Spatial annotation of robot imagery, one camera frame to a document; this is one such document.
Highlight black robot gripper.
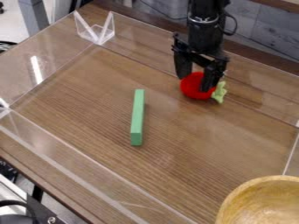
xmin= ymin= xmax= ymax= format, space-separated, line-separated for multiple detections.
xmin=172 ymin=32 xmax=230 ymax=92

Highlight red plush fruit green leaves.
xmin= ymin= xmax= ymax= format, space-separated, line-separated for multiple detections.
xmin=181 ymin=72 xmax=229 ymax=103

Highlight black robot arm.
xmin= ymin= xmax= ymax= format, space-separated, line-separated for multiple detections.
xmin=172 ymin=0 xmax=230 ymax=92

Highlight green rectangular block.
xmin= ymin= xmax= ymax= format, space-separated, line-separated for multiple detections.
xmin=130 ymin=89 xmax=146 ymax=146

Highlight grey table leg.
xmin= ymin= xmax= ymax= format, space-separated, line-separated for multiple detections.
xmin=18 ymin=0 xmax=50 ymax=36

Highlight wooden bowl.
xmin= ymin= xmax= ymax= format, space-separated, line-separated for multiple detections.
xmin=215 ymin=175 xmax=299 ymax=224

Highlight clear acrylic enclosure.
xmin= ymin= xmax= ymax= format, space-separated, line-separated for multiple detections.
xmin=0 ymin=6 xmax=299 ymax=224

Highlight black device with cable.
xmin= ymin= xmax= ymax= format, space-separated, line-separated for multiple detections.
xmin=0 ymin=199 xmax=67 ymax=224

